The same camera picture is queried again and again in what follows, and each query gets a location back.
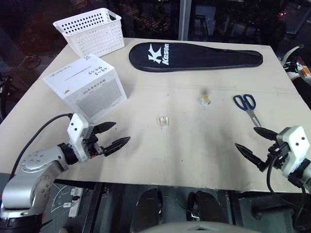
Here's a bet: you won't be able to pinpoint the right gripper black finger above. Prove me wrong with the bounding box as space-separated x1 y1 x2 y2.
253 127 277 141
234 143 268 172

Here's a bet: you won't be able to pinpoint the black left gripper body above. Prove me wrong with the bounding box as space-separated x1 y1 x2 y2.
82 124 105 159

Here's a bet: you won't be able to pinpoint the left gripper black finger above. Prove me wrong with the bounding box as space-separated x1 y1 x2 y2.
94 122 117 134
103 136 132 156

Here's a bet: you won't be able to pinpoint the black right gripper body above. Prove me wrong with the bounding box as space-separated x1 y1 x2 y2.
266 140 288 169

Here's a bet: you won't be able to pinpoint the white printed cardboard box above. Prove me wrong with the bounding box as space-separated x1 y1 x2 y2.
42 53 129 123

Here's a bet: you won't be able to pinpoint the black table leg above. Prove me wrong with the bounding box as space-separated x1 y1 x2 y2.
227 190 241 227
85 183 104 233

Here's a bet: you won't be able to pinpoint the white power strip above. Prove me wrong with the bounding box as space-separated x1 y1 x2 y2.
68 187 84 218

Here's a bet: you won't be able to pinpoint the dark rounded shape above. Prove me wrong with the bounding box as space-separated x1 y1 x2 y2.
188 190 230 224
134 188 163 227

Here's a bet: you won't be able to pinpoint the white orange background device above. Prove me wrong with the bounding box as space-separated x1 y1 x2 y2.
281 45 311 86

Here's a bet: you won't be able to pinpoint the white perforated plastic basket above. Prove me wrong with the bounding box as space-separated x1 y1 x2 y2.
52 8 125 58

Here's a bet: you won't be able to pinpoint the black Kason racket cover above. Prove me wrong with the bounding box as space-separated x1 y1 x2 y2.
129 42 264 72

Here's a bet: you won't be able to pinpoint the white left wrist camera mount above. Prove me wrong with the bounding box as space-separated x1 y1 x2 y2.
67 113 96 163

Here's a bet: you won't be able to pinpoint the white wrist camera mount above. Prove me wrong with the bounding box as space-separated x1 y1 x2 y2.
276 126 310 180
67 113 96 163

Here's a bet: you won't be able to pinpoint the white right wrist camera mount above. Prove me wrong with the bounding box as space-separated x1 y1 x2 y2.
276 126 310 180

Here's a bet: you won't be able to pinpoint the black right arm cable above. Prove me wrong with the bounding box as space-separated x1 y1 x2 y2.
266 142 311 212

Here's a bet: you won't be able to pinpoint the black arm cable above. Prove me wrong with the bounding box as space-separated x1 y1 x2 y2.
266 142 311 212
10 113 74 176

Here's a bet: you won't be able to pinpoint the blue handled scissors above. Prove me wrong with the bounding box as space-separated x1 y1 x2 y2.
233 94 262 128

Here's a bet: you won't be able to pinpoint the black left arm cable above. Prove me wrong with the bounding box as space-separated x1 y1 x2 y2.
10 113 74 176

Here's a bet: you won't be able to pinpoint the grey window frame post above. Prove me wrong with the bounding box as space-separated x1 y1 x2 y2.
180 0 190 41

